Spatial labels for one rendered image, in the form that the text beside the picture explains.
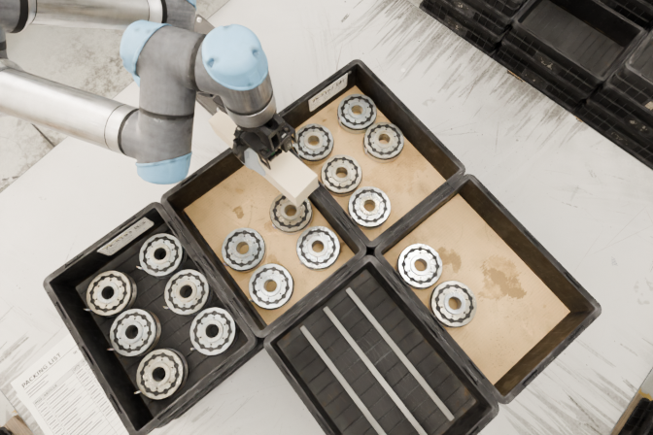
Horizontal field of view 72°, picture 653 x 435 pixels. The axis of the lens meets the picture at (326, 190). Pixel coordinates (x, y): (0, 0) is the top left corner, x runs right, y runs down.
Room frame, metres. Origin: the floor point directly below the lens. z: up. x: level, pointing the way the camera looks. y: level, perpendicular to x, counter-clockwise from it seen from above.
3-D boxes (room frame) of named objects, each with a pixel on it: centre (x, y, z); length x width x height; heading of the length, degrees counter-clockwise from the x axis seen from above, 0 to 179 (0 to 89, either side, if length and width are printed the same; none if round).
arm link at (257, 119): (0.35, 0.10, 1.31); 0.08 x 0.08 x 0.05
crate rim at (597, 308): (0.10, -0.33, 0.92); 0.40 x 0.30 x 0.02; 35
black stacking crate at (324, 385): (-0.07, -0.08, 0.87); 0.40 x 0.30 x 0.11; 35
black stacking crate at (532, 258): (0.10, -0.33, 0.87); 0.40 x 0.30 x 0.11; 35
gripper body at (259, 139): (0.34, 0.10, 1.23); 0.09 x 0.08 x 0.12; 44
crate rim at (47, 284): (0.08, 0.39, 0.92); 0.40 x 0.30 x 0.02; 35
